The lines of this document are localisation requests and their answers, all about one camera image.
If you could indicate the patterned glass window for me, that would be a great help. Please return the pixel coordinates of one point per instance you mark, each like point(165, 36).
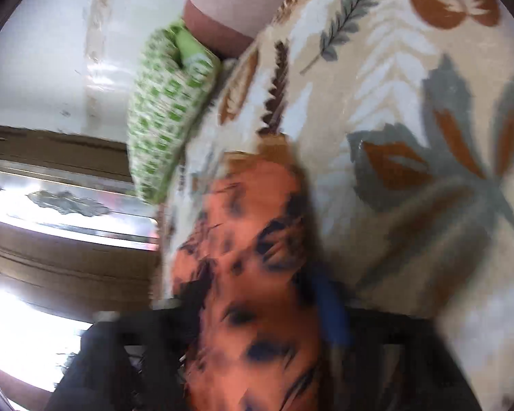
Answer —
point(68, 201)

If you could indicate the wooden window frame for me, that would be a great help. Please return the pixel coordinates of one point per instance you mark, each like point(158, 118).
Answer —
point(68, 265)

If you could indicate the orange floral shirt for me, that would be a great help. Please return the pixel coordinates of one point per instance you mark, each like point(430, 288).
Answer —
point(248, 317)

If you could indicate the pink sofa bolster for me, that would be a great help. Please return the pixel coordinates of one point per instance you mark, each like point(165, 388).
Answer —
point(222, 8)

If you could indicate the leaf printed blanket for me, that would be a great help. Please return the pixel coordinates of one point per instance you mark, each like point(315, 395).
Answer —
point(389, 72)

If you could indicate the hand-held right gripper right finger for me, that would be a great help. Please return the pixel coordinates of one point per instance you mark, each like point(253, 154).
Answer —
point(332, 308)

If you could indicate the green checked pillow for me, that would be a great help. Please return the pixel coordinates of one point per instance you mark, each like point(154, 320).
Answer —
point(162, 128)

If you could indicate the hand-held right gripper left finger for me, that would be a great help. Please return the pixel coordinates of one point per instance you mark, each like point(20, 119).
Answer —
point(162, 342)

